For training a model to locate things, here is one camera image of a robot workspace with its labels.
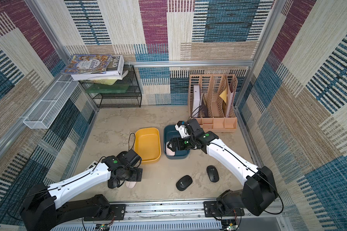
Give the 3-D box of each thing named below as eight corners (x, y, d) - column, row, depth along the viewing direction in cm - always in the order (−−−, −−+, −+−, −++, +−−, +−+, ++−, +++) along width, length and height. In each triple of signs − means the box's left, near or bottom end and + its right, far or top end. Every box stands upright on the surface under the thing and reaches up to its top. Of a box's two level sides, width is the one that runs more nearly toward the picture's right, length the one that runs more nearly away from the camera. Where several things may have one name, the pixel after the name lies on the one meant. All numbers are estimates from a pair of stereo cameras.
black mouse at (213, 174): (208, 182, 85) (208, 180, 83) (206, 167, 90) (206, 165, 88) (218, 182, 85) (219, 180, 83) (216, 167, 90) (217, 165, 88)
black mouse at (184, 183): (180, 193, 81) (180, 192, 78) (174, 185, 83) (174, 184, 81) (193, 182, 85) (194, 180, 82) (187, 174, 87) (187, 172, 85)
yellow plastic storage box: (132, 164, 92) (129, 159, 87) (138, 132, 108) (136, 127, 103) (160, 164, 92) (159, 159, 87) (162, 132, 107) (161, 127, 102)
